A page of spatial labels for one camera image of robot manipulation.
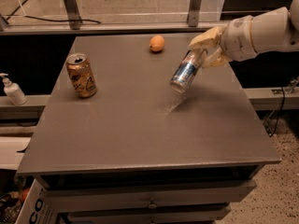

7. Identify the right metal bracket post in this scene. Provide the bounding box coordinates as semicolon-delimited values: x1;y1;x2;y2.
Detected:
187;0;202;27

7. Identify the white cardboard box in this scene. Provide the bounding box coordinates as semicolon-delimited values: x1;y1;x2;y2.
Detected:
15;180;60;224

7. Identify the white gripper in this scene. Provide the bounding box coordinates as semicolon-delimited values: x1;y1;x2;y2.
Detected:
189;16;257;68

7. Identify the upper drawer knob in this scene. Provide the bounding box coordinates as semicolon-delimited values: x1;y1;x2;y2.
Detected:
148;199;157;209

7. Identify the grey metal rail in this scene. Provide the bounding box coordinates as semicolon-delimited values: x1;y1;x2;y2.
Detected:
0;21;228;35

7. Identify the grey drawer cabinet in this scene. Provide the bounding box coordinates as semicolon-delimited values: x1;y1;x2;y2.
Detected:
19;34;280;224

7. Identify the orange lemon fruit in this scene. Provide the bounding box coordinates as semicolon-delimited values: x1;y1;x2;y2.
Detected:
149;35;164;52

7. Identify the black cable right side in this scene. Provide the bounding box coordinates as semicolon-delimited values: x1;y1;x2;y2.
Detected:
267;86;287;138

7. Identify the metal bracket post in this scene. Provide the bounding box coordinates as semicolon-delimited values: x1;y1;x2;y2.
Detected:
63;0;82;30
187;0;202;27

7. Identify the black cable on floor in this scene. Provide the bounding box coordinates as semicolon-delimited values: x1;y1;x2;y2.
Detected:
5;0;102;25

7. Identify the silver blue redbull can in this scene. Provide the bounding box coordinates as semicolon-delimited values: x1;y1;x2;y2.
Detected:
170;49;206;93

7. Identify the white pump bottle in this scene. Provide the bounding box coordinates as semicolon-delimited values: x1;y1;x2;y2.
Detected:
0;73;27;105

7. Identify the left metal bracket post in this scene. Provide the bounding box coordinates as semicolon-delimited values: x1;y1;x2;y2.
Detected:
63;0;82;30

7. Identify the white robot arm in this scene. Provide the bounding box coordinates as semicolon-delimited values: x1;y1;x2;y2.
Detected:
189;0;299;68

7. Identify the gold soda can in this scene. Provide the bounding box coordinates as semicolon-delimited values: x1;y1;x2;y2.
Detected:
65;53;97;98

